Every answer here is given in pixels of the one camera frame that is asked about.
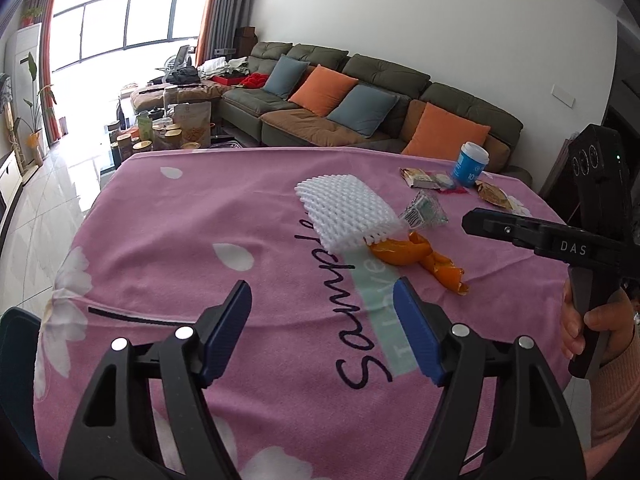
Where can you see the brown paper bag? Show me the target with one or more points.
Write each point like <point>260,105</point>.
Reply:
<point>192,125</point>

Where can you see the white standing air conditioner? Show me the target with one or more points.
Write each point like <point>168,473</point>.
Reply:
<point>25,55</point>

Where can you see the white wall switch plate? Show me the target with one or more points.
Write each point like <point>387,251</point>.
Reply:
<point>562,94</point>

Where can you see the tall plant in yellow pot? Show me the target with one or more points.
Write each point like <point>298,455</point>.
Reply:
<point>34,140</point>

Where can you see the green packet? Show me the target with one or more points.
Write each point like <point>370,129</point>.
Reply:
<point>145,126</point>

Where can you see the red box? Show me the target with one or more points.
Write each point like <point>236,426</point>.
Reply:
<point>227,81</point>

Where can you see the orange grey curtain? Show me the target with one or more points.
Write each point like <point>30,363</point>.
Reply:
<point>47,60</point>
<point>225,5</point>

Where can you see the olive green sofa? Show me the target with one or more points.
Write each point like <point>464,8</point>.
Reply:
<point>390,67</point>

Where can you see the red cloth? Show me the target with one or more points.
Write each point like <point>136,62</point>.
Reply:
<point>254,80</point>

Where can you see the blue cup with white lid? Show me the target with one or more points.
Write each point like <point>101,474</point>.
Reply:
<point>468,165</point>

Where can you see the black bag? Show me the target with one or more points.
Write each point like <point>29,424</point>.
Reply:
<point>182,76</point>

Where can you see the small potted plant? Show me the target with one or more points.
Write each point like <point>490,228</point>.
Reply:
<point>31,15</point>

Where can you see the glass coffee table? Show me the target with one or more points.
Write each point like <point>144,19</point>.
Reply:
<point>107,165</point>

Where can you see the patterned cloth cover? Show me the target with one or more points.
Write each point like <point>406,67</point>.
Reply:
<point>5,90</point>

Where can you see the clear green snack wrapper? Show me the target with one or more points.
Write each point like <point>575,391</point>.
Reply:
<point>425,210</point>

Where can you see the white tv cabinet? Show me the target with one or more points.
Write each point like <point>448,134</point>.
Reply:
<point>10,185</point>

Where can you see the brown cabinet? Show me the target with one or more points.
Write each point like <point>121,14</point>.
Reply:
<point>246,39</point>

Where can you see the pink floral blanket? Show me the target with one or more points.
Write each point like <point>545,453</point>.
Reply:
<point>225,210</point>

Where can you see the group of lidded jars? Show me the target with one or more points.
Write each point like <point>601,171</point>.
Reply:
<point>140,142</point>

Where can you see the person's right forearm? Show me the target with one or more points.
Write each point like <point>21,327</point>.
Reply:
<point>617,405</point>

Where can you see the blue cushion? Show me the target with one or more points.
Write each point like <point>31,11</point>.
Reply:
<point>362,110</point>
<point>285,77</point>

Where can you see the person's right hand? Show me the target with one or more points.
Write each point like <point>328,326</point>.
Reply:
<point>615,312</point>

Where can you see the orange cushion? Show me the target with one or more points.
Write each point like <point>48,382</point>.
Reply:
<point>322,90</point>
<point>445,130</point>

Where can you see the gold snack wrapper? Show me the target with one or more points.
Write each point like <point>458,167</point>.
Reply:
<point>417,177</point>
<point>495,195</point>

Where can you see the office chair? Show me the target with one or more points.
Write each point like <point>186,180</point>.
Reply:
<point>177,60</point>

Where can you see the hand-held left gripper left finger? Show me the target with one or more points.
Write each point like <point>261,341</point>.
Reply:
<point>225,332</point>

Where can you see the small red white wrapper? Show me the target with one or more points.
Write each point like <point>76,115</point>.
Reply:
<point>450,184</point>

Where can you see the teal plastic bin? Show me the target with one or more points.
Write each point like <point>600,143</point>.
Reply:
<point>20,360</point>

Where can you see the orange peel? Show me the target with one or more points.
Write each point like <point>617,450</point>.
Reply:
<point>400,252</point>

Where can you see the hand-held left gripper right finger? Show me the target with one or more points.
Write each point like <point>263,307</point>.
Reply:
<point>420,335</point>

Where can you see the large window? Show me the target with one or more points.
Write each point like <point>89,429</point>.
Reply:
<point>125,25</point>

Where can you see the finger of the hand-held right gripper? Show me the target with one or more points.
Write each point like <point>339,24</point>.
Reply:
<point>500,227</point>

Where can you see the white foam fruit net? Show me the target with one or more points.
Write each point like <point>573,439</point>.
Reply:
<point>345,210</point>

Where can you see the pile of white clothes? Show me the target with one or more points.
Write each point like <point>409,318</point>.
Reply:
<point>220,66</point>

